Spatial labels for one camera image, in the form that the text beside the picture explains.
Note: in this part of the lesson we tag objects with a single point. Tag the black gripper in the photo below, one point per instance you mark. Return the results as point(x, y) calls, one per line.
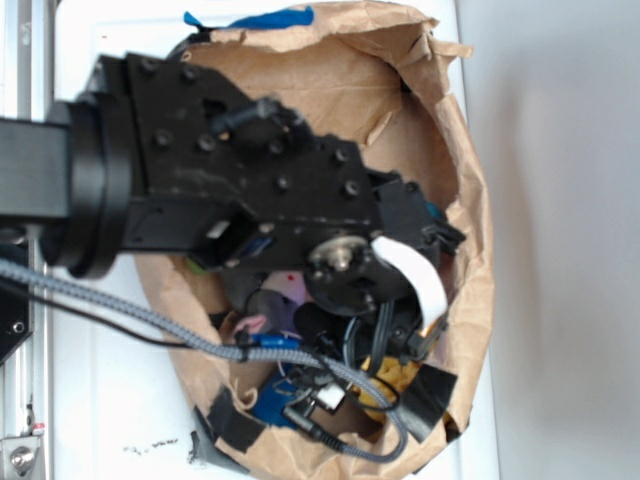
point(235, 183)

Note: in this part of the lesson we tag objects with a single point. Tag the yellow cloth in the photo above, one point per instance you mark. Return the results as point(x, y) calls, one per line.
point(393, 378)

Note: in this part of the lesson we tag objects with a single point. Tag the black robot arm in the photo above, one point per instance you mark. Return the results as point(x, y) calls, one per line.
point(53, 184)

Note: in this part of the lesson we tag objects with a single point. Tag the green fuzzy toy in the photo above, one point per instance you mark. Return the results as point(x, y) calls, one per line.
point(194, 267)

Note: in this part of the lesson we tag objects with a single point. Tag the grey plush mouse toy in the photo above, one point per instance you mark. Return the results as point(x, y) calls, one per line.
point(265, 303)

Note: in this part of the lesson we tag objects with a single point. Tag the brown paper bag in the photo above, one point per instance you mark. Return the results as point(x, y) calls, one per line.
point(373, 73)

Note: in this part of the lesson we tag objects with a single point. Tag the blue plastic bottle toy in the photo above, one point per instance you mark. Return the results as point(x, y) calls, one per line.
point(277, 392)

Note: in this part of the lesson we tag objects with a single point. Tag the aluminium frame rail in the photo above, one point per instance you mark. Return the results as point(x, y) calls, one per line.
point(27, 30)

